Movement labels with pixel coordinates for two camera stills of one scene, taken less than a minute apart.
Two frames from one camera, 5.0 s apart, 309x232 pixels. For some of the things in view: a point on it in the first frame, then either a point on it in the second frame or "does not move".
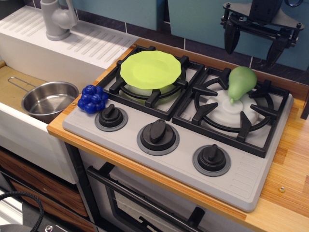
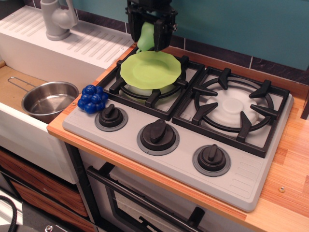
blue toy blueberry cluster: [92, 99] does not move
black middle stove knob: [158, 138] does not move
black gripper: [264, 16] → [151, 9]
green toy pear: [242, 80] → [146, 41]
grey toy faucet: [58, 21] does not move
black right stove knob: [211, 160] does not move
